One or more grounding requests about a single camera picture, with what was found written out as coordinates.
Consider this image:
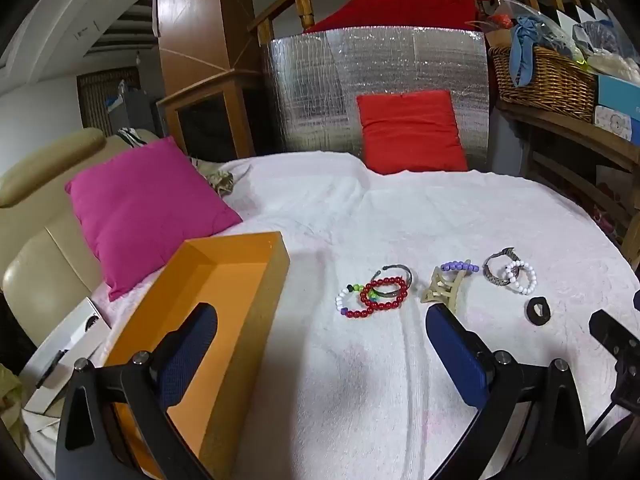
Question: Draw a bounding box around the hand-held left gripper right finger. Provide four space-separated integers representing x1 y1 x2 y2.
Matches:
425 302 591 480

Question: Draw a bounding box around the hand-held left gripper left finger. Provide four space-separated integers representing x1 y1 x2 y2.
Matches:
55 302 221 480

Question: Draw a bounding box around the orange cardboard box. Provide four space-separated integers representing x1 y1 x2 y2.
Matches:
102 231 292 480

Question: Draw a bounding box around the metal link watch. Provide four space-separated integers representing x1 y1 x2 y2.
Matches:
482 247 523 286

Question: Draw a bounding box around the grey metal bangle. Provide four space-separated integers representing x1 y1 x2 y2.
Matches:
370 263 416 297

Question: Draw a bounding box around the beige hair claw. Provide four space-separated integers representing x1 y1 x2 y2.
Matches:
419 267 468 307

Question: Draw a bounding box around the white cardboard box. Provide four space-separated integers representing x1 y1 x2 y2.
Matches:
22 297 111 416

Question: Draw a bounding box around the pink pillow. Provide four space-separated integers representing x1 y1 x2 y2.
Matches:
65 136 244 302

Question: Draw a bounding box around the beige leather sofa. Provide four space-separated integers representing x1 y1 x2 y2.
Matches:
0 127 166 361

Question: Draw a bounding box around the beige patterned cloth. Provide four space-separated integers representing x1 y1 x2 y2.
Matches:
192 157 251 196

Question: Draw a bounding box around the wooden shelf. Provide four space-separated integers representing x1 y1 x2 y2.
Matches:
495 100 640 246

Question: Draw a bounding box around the white blanket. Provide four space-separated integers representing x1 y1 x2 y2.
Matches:
25 152 640 480

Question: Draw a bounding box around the yellow-green cloth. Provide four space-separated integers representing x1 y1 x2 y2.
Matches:
0 365 26 451

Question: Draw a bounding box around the blue cardboard box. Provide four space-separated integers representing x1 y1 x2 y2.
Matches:
595 75 640 143

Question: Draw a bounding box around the red pillow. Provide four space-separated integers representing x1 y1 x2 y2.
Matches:
356 90 470 176

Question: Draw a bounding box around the wicker basket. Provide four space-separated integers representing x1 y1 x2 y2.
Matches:
487 45 598 123

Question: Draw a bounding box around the brown slatted screen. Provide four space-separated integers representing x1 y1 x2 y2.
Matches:
77 67 151 136

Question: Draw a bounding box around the blue cloth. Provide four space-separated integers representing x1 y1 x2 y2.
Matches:
510 15 576 88

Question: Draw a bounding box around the silver foil insulation panel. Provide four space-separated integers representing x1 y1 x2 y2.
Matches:
262 25 491 171

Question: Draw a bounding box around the clear plastic bag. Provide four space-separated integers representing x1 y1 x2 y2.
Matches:
500 0 581 51

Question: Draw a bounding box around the wooden cabinet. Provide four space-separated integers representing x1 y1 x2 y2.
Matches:
156 0 281 163

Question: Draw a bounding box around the large red cushion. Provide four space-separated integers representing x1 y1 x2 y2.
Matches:
305 0 493 36

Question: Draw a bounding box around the wooden railing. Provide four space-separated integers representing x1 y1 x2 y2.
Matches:
247 0 601 46

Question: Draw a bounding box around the black hair tie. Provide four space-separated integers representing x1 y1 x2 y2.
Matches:
525 297 552 321

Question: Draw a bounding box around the white bead bracelet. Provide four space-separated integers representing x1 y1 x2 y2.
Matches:
502 260 537 295

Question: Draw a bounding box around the purple bead bracelet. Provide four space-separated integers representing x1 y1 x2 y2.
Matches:
440 259 481 276

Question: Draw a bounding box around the red bead bracelet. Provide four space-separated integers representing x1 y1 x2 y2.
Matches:
345 277 408 319

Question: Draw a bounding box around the multicoloured bead bracelet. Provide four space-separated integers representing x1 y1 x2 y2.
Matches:
335 283 381 317

